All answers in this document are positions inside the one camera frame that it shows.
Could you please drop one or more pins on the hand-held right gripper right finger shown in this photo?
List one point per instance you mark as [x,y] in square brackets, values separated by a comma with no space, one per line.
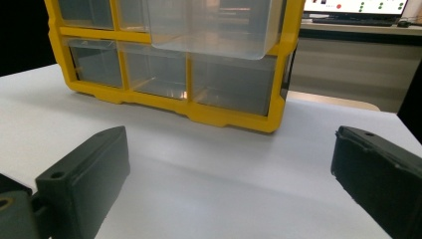
[381,179]

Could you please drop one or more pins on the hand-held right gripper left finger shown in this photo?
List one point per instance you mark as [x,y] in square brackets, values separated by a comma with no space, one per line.
[83,179]

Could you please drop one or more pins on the yellow drawer cabinet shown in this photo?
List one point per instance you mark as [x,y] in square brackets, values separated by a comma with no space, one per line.
[232,114]

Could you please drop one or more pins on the large clear plastic drawer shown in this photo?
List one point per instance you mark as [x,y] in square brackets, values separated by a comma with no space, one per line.
[212,26]

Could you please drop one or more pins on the grey desk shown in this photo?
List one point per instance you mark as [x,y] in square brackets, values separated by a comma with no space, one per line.
[351,66]

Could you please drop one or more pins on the black computer mouse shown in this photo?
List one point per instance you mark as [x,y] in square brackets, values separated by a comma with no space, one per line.
[403,23]

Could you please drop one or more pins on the black keyboard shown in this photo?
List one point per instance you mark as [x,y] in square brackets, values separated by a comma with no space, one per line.
[351,22]

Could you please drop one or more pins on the computer monitor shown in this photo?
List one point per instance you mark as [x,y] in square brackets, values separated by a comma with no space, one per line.
[355,6]

